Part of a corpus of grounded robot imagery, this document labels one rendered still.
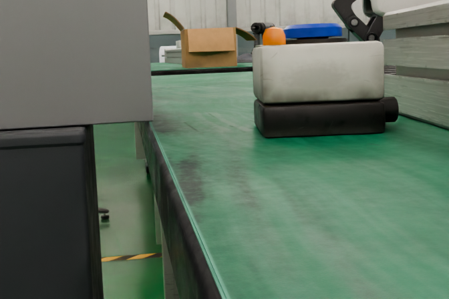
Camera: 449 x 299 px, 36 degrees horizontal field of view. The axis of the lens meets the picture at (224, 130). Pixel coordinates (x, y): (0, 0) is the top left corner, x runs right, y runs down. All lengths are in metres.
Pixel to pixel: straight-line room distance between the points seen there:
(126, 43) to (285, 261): 0.43
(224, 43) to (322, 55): 2.25
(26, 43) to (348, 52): 0.28
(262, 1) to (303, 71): 11.36
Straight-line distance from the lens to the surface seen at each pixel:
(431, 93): 0.50
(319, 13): 11.99
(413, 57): 0.54
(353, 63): 0.46
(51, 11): 0.60
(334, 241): 0.21
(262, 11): 11.80
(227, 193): 0.28
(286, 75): 0.45
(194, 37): 2.70
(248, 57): 3.49
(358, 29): 0.67
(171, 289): 1.90
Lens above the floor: 0.84
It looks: 6 degrees down
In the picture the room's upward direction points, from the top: 2 degrees counter-clockwise
